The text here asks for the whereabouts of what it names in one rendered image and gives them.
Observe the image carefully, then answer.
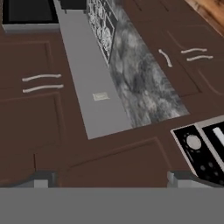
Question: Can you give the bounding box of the brown panelled cupboard door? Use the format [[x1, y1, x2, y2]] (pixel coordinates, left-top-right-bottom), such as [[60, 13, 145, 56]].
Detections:
[[34, 136, 200, 189]]

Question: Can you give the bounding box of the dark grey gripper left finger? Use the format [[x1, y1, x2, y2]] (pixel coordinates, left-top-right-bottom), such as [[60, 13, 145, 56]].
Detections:
[[12, 170, 59, 189]]

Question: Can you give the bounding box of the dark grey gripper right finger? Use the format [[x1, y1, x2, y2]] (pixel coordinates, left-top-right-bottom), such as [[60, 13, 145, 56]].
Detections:
[[166, 170, 224, 189]]

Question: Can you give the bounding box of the pale curved cupboard handle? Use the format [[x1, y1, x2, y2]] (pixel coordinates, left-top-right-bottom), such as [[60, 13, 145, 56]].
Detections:
[[185, 54, 214, 62], [22, 73, 63, 83], [22, 84, 65, 95], [157, 48, 173, 68], [180, 47, 208, 55]]

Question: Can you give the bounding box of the brown wall cupboard door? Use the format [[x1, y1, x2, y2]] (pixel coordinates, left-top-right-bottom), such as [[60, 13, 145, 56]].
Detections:
[[0, 32, 74, 90], [0, 87, 88, 176]]

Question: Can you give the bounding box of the dark extractor hood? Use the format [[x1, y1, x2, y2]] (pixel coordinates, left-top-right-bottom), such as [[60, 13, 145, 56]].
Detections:
[[59, 0, 88, 14]]

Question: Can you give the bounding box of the pale wall socket plate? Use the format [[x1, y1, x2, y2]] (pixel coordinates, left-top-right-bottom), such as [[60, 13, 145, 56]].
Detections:
[[92, 92, 111, 102]]

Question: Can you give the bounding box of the black microwave with grey frame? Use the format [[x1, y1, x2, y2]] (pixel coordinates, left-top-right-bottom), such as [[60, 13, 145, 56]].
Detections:
[[1, 0, 60, 33]]

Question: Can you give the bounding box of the black appliance with round knob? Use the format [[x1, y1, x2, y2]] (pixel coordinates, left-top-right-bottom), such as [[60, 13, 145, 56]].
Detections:
[[170, 115, 224, 187]]

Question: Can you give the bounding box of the black hob with white rings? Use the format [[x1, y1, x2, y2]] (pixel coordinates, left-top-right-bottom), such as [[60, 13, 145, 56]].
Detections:
[[87, 0, 116, 65]]

